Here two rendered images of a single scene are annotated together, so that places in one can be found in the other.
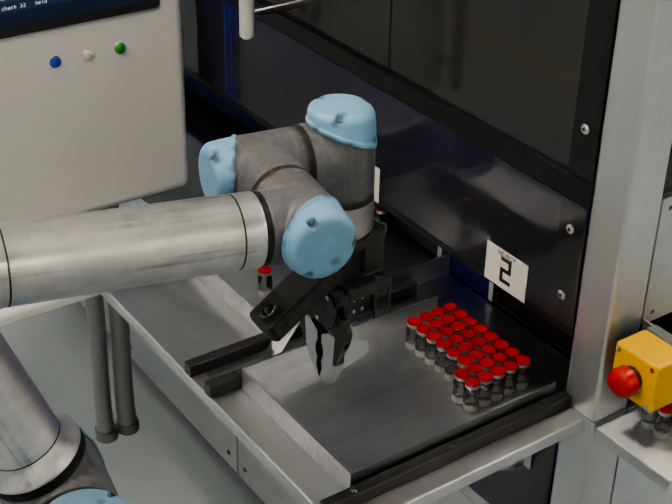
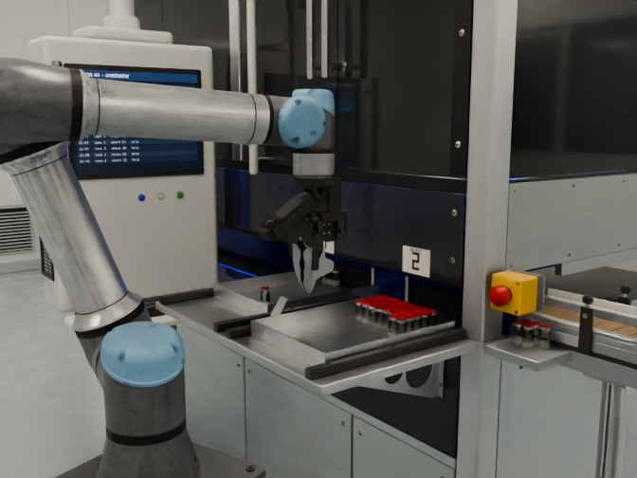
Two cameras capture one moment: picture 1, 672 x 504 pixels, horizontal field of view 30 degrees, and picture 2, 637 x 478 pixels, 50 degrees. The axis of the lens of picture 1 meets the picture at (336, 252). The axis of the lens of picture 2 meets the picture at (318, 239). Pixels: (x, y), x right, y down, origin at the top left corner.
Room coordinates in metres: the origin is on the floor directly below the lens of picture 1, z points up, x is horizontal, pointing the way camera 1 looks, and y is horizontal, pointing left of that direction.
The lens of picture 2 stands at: (0.00, 0.02, 1.32)
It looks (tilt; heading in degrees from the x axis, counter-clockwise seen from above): 10 degrees down; 359
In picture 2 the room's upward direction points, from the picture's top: straight up
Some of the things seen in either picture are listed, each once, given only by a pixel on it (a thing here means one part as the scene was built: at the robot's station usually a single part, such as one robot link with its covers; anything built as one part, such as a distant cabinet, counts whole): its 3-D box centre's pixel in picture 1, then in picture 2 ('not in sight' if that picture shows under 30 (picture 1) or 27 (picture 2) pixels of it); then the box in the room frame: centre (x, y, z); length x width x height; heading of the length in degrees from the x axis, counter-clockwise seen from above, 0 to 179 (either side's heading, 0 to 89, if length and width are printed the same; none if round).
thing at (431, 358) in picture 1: (447, 360); (383, 318); (1.43, -0.16, 0.90); 0.18 x 0.02 x 0.05; 35
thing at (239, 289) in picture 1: (315, 258); (296, 290); (1.71, 0.03, 0.90); 0.34 x 0.26 x 0.04; 125
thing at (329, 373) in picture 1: (347, 354); (319, 268); (1.22, -0.02, 1.06); 0.06 x 0.03 x 0.09; 125
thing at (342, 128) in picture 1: (338, 150); (311, 120); (1.23, 0.00, 1.33); 0.09 x 0.08 x 0.11; 115
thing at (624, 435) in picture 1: (667, 440); (532, 350); (1.31, -0.45, 0.87); 0.14 x 0.13 x 0.02; 125
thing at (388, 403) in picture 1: (397, 385); (352, 328); (1.38, -0.09, 0.90); 0.34 x 0.26 x 0.04; 125
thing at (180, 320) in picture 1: (339, 337); (313, 321); (1.53, -0.01, 0.87); 0.70 x 0.48 x 0.02; 35
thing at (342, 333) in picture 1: (335, 330); (312, 245); (1.20, 0.00, 1.11); 0.05 x 0.02 x 0.09; 35
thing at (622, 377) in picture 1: (626, 380); (501, 295); (1.27, -0.37, 0.99); 0.04 x 0.04 x 0.04; 35
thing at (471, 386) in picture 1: (471, 394); (401, 328); (1.35, -0.19, 0.90); 0.02 x 0.02 x 0.05
